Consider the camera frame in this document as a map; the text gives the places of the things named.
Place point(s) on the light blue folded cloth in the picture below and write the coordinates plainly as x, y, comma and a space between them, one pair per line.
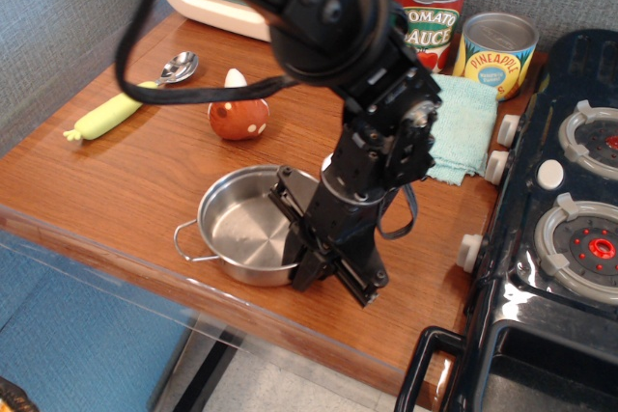
463, 130

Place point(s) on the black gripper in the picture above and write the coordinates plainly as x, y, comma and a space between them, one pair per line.
331, 233

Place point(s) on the black toy stove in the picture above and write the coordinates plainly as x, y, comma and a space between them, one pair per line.
541, 330

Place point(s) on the tomato sauce can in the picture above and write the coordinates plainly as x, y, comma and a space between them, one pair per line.
431, 26

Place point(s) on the stainless steel pot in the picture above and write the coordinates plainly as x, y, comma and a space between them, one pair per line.
243, 228

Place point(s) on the spoon with green handle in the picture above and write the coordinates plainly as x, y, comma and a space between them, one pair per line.
120, 107

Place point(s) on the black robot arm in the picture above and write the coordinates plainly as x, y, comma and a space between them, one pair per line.
355, 48

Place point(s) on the brown toy mushroom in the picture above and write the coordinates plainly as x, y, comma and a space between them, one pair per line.
239, 120

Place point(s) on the orange object at corner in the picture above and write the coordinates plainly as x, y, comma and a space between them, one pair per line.
14, 399

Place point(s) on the pineapple can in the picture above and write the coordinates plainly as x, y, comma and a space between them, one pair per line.
496, 50

